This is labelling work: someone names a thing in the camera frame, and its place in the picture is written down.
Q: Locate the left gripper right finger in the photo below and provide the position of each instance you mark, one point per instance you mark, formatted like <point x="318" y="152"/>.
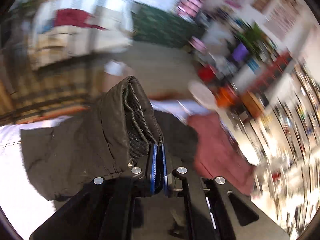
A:
<point x="214" y="208"/>

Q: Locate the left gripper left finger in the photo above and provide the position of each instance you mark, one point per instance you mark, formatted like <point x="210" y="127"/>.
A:
<point x="103" y="209"/>

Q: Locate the black padded jacket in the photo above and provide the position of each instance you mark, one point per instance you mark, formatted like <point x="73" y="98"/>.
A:
<point x="103" y="141"/>

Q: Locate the maroon folded blanket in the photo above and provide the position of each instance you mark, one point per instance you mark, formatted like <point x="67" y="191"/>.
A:
<point x="218" y="153"/>

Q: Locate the orange container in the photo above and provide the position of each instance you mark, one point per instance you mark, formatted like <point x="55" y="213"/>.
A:
<point x="226" y="96"/>

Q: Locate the white bed with red cloth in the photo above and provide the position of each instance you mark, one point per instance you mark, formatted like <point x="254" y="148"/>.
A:
<point x="64" y="29"/>

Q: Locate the green patterned rug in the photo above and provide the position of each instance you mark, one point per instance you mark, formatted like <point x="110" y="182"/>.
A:
<point x="156" y="26"/>

